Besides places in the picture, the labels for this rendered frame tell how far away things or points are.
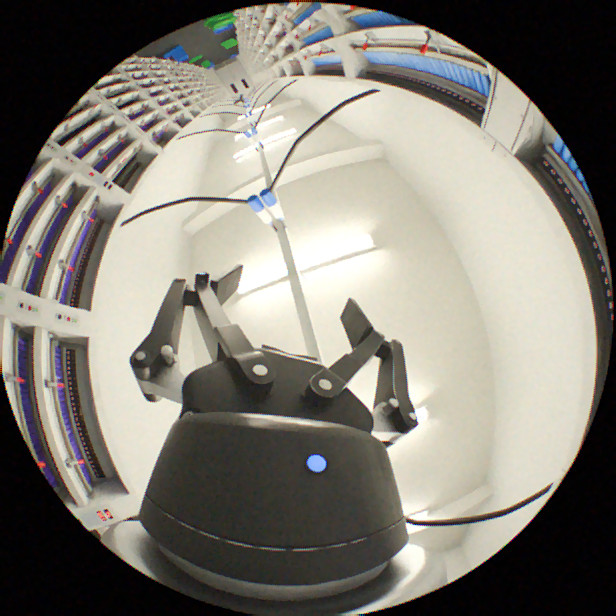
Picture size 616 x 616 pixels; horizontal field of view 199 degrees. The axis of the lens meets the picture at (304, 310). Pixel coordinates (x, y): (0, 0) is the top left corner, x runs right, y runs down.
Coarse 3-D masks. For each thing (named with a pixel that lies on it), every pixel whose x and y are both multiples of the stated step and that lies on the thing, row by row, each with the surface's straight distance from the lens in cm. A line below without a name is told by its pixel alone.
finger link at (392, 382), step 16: (400, 352) 15; (384, 368) 14; (400, 368) 13; (384, 384) 13; (400, 384) 12; (384, 400) 11; (400, 400) 10; (400, 416) 10; (416, 416) 10; (400, 432) 10
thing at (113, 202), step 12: (48, 156) 133; (60, 156) 132; (72, 156) 133; (60, 168) 130; (72, 168) 126; (60, 180) 133; (84, 180) 123; (108, 180) 126; (84, 192) 127; (108, 192) 120; (120, 192) 124; (108, 204) 124; (120, 204) 121; (108, 216) 130
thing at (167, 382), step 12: (168, 348) 8; (168, 360) 9; (156, 372) 9; (168, 372) 9; (180, 372) 8; (144, 384) 9; (156, 384) 8; (168, 384) 8; (180, 384) 8; (168, 396) 9; (180, 396) 8
